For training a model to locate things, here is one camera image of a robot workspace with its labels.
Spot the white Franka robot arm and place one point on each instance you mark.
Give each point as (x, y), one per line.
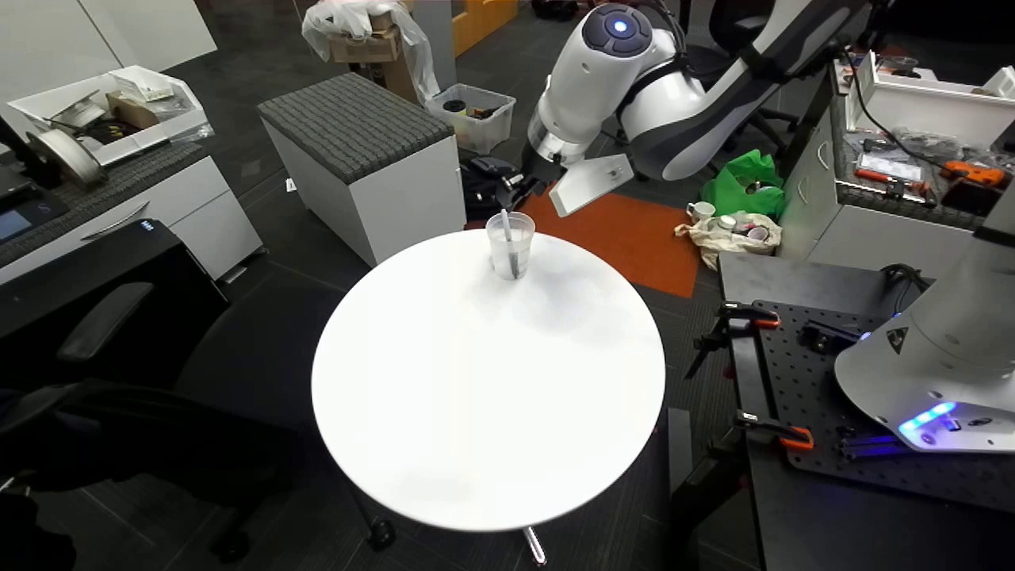
(592, 75)

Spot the orange tool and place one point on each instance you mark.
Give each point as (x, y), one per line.
(973, 172)

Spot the crumpled beige bag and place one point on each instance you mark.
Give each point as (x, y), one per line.
(730, 231)

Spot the black padded office chair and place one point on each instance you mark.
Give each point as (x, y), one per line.
(161, 360)

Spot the white equipment cart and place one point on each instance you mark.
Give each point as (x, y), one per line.
(844, 231)

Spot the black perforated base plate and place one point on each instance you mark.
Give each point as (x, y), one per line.
(804, 392)

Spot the white tray with clutter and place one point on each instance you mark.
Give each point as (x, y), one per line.
(128, 107)

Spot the white tape roll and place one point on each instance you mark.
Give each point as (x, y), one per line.
(64, 157)

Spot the clear plastic cup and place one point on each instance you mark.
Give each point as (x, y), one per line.
(500, 247)

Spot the white plastic bag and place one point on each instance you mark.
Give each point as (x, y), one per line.
(349, 21)

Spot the clear plastic bin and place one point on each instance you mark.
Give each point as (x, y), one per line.
(476, 116)

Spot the white table leg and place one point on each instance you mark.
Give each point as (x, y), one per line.
(533, 548)

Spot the white cabinet with grey cushion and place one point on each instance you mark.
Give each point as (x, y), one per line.
(360, 170)

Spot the yellow cabinet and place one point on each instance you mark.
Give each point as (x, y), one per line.
(479, 21)

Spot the green plastic bag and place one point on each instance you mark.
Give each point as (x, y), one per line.
(751, 184)

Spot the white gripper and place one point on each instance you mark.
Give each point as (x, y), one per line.
(592, 184)

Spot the orange floor mat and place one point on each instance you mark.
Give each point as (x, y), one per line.
(635, 243)

